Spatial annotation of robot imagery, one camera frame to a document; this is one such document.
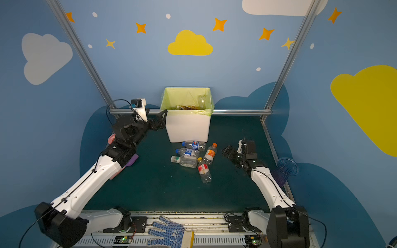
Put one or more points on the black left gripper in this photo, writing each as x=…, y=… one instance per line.
x=151, y=122

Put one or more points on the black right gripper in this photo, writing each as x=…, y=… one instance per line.
x=235, y=153

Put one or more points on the orange cap clear bottle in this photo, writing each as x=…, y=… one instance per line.
x=210, y=154

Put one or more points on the clear unlabelled wide bottle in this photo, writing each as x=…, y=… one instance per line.
x=202, y=102

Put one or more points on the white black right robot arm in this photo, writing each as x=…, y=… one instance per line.
x=288, y=224

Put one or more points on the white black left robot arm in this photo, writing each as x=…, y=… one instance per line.
x=62, y=220

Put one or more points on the green bin liner bag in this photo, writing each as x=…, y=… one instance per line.
x=173, y=96

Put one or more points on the white plastic trash bin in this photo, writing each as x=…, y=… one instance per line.
x=187, y=126

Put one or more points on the yellow cap red label bottle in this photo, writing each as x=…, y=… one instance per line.
x=204, y=171

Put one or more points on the clear white cap wide bottle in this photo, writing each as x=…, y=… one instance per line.
x=190, y=162

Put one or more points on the purple plastic object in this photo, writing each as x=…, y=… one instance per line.
x=130, y=163

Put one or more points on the pink watering can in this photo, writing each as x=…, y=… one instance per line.
x=111, y=138

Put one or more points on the purple blue mesh basket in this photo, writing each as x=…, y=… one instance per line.
x=280, y=176

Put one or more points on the circuit board right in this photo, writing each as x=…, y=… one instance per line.
x=252, y=241

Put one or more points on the blue dotted work glove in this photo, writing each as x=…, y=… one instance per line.
x=166, y=234

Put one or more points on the green circuit board left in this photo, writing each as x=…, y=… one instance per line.
x=122, y=240

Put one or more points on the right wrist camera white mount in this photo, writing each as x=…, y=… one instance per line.
x=246, y=147

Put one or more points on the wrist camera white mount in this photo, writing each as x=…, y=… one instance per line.
x=246, y=147
x=138, y=107

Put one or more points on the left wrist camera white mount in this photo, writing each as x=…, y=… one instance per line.
x=138, y=107

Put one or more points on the aluminium frame back rail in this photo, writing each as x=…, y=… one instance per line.
x=229, y=112

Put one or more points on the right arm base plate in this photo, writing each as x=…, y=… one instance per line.
x=235, y=225

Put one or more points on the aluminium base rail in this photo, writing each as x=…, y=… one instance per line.
x=210, y=231

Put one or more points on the aluminium frame left post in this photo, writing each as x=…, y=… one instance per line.
x=61, y=16

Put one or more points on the aluminium frame post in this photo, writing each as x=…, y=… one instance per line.
x=61, y=16
x=293, y=52

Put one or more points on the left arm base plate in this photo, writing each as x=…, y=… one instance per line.
x=134, y=224

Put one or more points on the aluminium frame right post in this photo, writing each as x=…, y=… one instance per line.
x=293, y=52

